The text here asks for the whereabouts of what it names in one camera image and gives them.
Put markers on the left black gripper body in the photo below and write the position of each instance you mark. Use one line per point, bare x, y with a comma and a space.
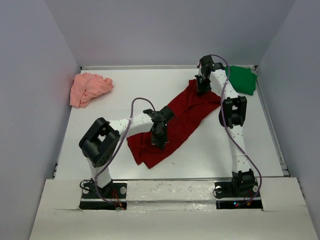
159, 138

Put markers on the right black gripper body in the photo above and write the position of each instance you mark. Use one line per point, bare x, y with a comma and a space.
203, 83

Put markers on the dark red t shirt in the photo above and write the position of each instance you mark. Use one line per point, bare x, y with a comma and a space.
189, 110

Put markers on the pink t shirt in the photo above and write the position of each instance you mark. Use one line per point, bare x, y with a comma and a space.
88, 86

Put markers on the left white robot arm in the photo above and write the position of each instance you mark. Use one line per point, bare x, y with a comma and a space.
103, 140

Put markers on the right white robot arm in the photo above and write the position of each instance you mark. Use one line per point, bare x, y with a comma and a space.
232, 116

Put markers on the folded green t shirt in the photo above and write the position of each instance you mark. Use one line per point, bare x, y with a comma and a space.
242, 79

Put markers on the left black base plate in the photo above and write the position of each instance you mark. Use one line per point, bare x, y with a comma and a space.
111, 198

